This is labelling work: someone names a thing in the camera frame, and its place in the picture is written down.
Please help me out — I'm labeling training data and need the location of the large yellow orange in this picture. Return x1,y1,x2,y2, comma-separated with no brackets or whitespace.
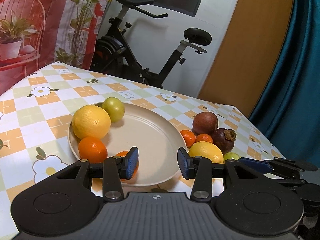
72,105,111,139

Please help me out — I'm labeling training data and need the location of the dark purple mangosteen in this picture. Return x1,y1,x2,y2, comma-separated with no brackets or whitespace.
211,128,236,154

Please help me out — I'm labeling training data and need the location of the black exercise bike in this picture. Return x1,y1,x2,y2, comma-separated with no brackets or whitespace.
89,0,213,89

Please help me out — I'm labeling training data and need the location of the red-brown apple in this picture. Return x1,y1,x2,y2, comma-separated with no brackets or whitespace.
193,112,219,134

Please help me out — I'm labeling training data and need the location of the printed red backdrop cloth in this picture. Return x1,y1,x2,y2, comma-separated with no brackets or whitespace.
1,0,108,92

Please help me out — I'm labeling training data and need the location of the floral checkered tablecloth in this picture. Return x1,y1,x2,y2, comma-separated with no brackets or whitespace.
1,63,281,239

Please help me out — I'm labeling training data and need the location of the small orange mandarin left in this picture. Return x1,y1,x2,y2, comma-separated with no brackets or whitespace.
180,129,196,148

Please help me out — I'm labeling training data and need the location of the teal curtain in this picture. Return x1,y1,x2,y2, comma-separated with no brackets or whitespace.
249,0,319,166

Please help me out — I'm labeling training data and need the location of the small orange mandarin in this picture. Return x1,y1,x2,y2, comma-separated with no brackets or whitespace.
195,133,213,144
180,129,196,148

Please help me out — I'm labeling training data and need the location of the yellow-green round fruit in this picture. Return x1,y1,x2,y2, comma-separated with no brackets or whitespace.
102,97,125,123

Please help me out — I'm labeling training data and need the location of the bright green round fruit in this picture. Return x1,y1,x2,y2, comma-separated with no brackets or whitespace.
223,152,240,161

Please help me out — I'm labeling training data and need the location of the wooden board panel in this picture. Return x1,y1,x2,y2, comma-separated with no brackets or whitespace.
198,0,293,116

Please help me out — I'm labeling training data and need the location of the small orange mandarin right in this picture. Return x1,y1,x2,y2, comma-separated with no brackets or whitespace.
195,133,213,144

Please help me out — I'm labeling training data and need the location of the beige round plate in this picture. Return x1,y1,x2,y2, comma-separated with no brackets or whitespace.
68,102,188,187

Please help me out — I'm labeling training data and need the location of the yellow lemon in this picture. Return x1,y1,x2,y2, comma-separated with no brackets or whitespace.
189,141,223,164

